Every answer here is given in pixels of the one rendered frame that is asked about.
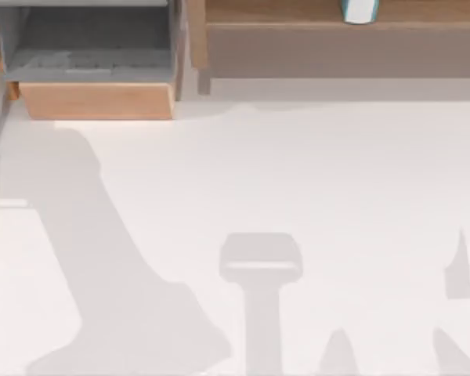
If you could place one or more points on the pale wooden drawer front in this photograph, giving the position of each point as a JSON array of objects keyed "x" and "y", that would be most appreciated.
[{"x": 98, "y": 101}]

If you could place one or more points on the wooden open shelf unit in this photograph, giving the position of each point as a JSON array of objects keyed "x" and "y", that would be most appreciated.
[{"x": 337, "y": 47}]

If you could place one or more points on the grey pulled-out drawer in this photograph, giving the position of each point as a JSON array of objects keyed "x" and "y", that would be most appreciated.
[{"x": 90, "y": 47}]

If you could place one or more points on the white and teal cup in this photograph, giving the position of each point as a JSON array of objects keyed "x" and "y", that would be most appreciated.
[{"x": 359, "y": 11}]

